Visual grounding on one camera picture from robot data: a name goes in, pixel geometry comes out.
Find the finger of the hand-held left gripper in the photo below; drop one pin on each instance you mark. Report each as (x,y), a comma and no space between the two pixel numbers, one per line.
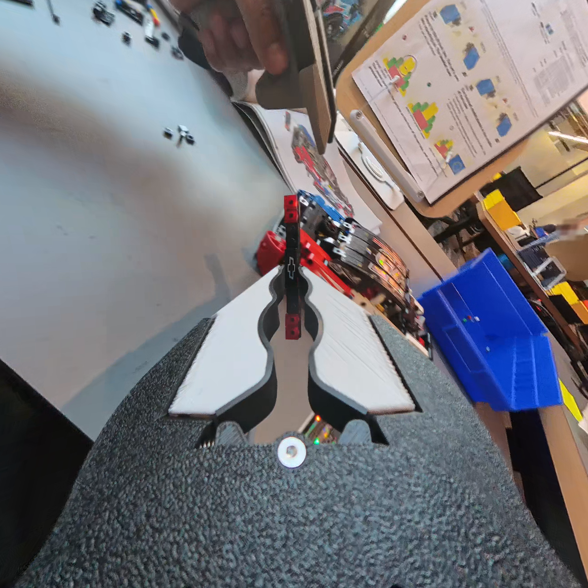
(307,32)
(285,92)

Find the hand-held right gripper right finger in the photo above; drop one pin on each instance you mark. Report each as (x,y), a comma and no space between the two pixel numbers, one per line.
(358,363)

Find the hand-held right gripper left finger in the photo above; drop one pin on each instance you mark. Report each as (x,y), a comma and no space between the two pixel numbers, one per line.
(225,363)

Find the red blue black brick car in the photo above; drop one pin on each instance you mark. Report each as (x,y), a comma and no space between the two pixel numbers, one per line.
(275,250)

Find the black and red brick strip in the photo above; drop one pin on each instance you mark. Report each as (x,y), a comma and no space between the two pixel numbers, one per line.
(291,216)

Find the grey desk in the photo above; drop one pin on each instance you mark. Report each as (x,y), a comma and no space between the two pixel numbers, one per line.
(115,229)

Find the person's left hand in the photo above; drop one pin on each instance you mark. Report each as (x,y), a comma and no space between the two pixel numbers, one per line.
(248,36)

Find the black toy set box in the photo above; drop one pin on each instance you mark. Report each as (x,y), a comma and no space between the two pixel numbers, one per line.
(349,27)

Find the open instruction booklet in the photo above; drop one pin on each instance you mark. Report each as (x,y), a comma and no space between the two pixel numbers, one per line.
(275,138)

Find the long black beam brick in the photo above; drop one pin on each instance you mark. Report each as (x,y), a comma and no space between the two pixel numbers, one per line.
(150,34)

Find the yellow axle with red end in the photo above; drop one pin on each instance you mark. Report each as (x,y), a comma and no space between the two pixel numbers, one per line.
(154,16)

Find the wooden document board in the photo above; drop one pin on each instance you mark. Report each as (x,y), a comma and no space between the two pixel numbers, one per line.
(347,80)

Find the black plate brick assembly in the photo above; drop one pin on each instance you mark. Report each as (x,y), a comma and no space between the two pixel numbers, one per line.
(131,9)

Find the black hinge plate brick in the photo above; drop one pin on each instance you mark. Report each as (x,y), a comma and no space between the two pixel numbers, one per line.
(103,13)

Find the blue plastic bin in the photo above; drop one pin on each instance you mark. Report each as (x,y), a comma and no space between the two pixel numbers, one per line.
(482,330)

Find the thin grey axle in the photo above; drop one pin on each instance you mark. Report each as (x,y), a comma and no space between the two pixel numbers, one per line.
(55,11)

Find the printed instruction sheet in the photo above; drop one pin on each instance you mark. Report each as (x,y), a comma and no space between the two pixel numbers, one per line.
(482,92)

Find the yellow storage bin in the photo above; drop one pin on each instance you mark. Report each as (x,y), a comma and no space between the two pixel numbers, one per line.
(500,211)

